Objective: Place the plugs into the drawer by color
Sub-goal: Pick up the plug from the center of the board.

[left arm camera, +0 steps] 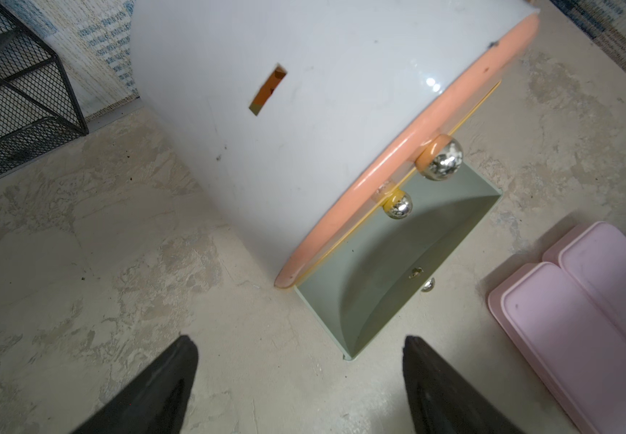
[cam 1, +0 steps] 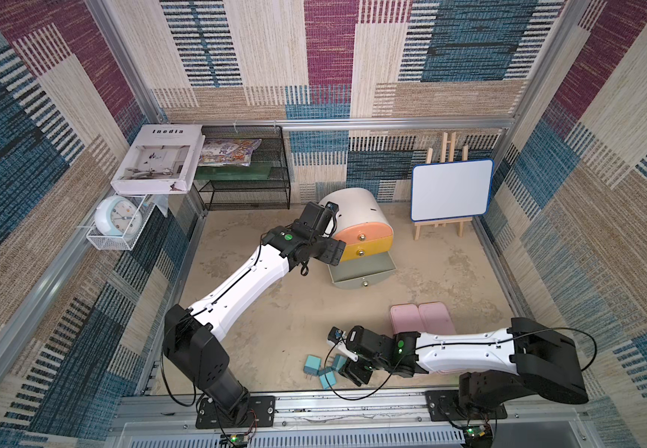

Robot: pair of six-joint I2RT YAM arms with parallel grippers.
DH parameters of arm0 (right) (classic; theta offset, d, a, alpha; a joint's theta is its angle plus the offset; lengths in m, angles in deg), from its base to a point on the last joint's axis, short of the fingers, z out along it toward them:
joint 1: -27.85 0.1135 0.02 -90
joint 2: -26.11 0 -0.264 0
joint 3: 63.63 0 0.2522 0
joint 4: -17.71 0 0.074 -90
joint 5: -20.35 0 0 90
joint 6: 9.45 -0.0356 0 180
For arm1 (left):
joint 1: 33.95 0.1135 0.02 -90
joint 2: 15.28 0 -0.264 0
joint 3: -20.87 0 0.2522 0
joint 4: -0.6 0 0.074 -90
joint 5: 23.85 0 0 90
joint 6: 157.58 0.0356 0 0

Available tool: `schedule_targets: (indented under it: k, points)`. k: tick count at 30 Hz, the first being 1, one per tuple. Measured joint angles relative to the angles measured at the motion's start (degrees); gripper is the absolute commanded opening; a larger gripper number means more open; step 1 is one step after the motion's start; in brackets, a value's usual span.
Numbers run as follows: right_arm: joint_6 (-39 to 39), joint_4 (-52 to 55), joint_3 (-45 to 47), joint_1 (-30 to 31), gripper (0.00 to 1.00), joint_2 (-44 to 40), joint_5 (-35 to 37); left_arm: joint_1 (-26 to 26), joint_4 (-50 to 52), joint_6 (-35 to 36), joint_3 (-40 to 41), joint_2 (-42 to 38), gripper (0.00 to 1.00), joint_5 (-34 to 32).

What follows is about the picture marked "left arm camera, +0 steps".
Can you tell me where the pale green drawer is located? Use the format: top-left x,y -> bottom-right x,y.
297,165 -> 502,360

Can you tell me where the yellow drawer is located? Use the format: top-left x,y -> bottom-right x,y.
293,80 -> 504,289

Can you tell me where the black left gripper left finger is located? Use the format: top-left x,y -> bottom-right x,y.
74,336 -> 199,433

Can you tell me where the pink case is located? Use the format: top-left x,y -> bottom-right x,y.
488,222 -> 626,433

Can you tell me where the white round drawer cabinet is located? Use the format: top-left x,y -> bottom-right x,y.
130,1 -> 538,283

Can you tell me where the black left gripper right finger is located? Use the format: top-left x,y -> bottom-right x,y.
403,336 -> 521,434

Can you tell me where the black wire shelf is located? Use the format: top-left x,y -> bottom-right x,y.
0,3 -> 89,176

